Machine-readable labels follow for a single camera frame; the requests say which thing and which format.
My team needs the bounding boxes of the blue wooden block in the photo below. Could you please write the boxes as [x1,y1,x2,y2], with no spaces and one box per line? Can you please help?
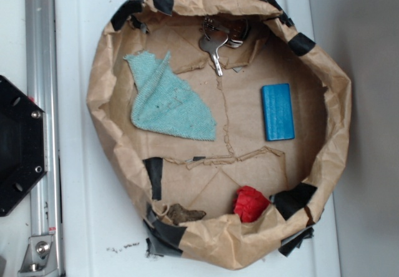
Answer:
[261,84,295,141]

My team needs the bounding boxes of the brown paper bag bin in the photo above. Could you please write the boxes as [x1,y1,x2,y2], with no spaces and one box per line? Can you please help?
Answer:
[87,0,352,270]

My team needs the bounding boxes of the light blue cloth rag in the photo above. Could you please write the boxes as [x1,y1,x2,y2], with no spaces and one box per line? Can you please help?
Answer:
[124,51,216,141]

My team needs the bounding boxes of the silver key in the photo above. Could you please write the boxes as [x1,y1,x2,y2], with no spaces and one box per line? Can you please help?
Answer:
[199,33,228,77]

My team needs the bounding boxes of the red crumpled paper ball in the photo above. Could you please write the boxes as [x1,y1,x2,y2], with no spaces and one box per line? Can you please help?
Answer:
[233,186,271,223]

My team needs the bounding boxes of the silver key ring bunch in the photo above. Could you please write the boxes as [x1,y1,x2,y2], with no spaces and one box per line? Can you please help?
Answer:
[202,16,251,49]

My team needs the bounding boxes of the aluminium extrusion rail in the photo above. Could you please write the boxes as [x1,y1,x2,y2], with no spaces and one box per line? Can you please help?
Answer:
[25,0,65,276]

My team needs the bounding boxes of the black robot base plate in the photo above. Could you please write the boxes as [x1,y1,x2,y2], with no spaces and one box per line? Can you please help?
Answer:
[0,75,46,217]

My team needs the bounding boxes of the metal corner bracket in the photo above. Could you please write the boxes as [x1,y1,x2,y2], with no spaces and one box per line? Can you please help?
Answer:
[17,235,59,276]

